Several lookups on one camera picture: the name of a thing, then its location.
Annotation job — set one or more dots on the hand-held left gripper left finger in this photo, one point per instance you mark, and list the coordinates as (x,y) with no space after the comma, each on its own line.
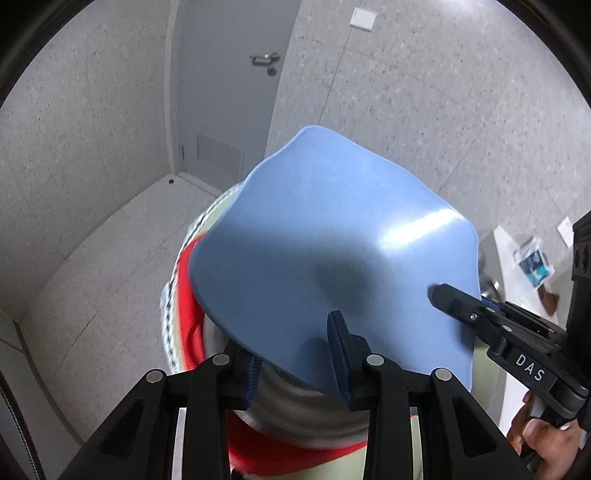
(251,374)

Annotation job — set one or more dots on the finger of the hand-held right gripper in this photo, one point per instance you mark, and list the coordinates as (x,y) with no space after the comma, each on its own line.
(461,309)
(531,321)

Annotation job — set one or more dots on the white paper sheet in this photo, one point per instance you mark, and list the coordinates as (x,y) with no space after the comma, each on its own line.
(565,230)

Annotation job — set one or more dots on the pale green plate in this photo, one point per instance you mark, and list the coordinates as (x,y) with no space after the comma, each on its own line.
(485,381)

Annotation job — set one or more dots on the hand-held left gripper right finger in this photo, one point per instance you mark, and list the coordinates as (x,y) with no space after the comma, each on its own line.
(337,353)

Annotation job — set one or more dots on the brown object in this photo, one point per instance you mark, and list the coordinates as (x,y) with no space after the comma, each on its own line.
(548,302)

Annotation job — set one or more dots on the grey bowl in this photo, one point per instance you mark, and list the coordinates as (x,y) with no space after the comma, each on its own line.
(300,410)

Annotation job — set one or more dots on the grey door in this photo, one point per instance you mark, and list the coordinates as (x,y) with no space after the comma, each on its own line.
(231,92)

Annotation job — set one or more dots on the white wall plate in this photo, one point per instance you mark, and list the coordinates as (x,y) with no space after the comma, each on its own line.
(363,19)

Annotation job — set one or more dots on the door vent grille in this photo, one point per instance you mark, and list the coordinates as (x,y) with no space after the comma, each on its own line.
(219,153)

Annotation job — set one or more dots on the blue bowl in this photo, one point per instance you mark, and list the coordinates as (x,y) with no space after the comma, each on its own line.
(323,258)

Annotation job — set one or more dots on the white table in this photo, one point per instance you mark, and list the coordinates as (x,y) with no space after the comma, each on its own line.
(508,272)

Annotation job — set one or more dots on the person's right hand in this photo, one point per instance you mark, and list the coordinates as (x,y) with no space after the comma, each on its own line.
(540,443)

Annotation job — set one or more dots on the white striped rim plate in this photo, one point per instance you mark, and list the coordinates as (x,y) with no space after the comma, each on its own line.
(168,314)

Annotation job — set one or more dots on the blue and white packet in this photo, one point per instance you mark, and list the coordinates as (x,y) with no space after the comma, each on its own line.
(533,263)

